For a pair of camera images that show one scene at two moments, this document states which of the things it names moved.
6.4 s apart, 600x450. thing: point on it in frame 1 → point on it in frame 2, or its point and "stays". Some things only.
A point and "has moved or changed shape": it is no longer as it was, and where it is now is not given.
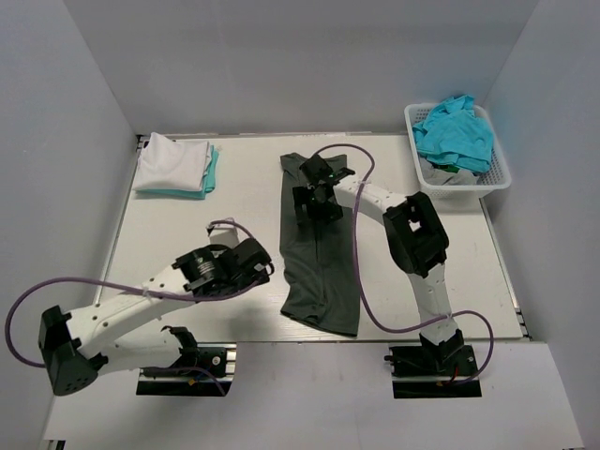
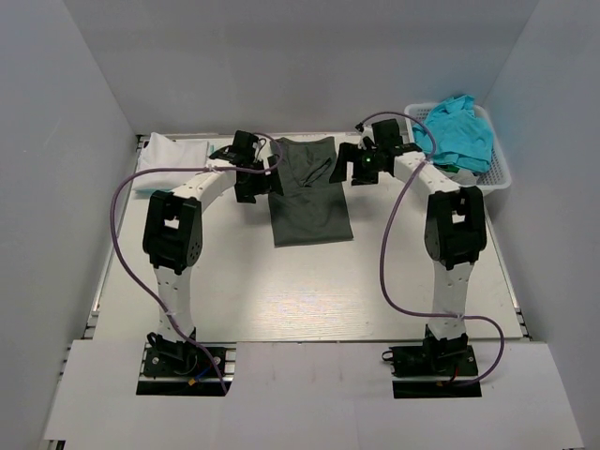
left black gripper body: x=262 y=274 → x=257 y=172
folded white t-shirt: x=170 y=164 stays
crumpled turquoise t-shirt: x=453 y=132 stays
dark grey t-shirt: x=320 y=282 has moved or changed shape
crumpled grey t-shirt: x=434 y=176 stays
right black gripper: x=303 y=196 → x=348 y=153
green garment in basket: x=445 y=167 stays
